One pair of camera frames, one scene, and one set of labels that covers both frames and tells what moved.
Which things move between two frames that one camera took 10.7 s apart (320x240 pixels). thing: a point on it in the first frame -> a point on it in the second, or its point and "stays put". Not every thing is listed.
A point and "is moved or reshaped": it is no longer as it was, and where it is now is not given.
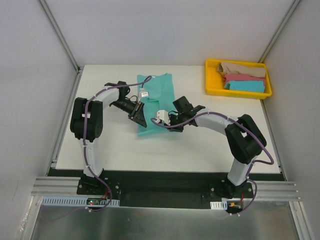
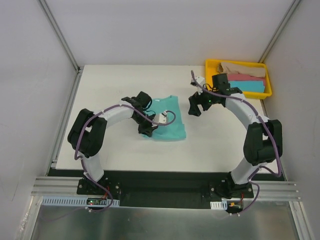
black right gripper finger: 178,129 -> 194,108
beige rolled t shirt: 248,69 stays put
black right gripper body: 173,122 -> 197,102
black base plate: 162,188 stays put
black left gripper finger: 139,118 -> 146,129
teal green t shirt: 161,97 is moved or reshaped
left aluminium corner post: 61,35 stays put
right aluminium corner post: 279,30 stays put
